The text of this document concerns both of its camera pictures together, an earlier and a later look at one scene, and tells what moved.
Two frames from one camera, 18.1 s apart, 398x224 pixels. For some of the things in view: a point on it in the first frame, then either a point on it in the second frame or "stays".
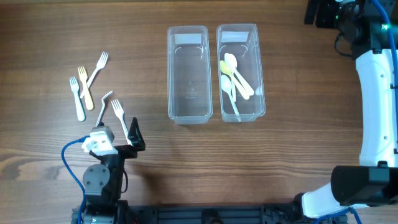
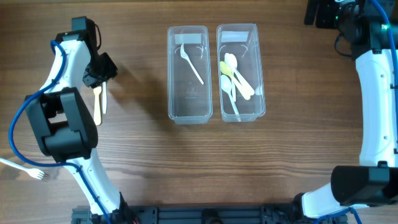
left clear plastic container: [189, 74] stays
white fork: [119, 111] to [34, 173]
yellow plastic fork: [83, 77] to [97, 91]
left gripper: [131, 151] to [111, 70]
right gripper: [323, 19] stays
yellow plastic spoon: [226, 69] stays
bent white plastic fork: [102, 108] to [184, 54]
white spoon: [231, 60] stays
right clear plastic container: [243, 41] stays
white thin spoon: [226, 85] stays
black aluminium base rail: [210, 214] stays
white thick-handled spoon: [231, 60] stays
